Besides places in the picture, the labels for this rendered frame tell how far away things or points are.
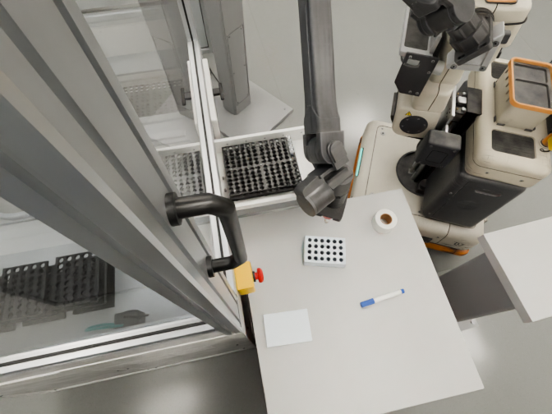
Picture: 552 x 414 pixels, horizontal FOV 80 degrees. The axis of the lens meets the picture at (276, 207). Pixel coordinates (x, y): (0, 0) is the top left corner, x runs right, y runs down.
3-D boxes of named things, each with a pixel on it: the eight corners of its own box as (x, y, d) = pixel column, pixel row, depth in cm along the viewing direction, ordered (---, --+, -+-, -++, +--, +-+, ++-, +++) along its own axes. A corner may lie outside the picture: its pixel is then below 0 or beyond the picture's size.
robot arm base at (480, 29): (493, 48, 80) (493, 16, 85) (476, 25, 76) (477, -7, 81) (457, 66, 87) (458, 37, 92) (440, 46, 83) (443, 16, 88)
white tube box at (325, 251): (342, 241, 106) (345, 237, 102) (343, 268, 102) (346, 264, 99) (304, 239, 106) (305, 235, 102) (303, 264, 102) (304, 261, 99)
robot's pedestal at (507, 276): (449, 269, 180) (558, 211, 111) (477, 326, 167) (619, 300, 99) (398, 283, 176) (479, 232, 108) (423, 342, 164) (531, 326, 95)
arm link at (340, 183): (360, 172, 68) (340, 154, 70) (337, 190, 66) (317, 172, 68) (353, 189, 74) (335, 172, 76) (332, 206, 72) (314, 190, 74)
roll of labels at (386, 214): (378, 236, 107) (382, 232, 103) (367, 218, 109) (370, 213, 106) (397, 228, 108) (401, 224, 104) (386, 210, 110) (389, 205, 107)
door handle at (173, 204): (246, 252, 42) (229, 175, 25) (250, 272, 41) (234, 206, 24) (209, 259, 42) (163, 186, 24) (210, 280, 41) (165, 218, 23)
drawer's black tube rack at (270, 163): (289, 148, 112) (290, 135, 106) (301, 192, 105) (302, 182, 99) (223, 158, 110) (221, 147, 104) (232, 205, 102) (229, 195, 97)
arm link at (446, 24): (478, 11, 80) (457, 19, 85) (457, -22, 75) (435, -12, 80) (463, 42, 79) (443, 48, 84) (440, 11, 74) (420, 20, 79)
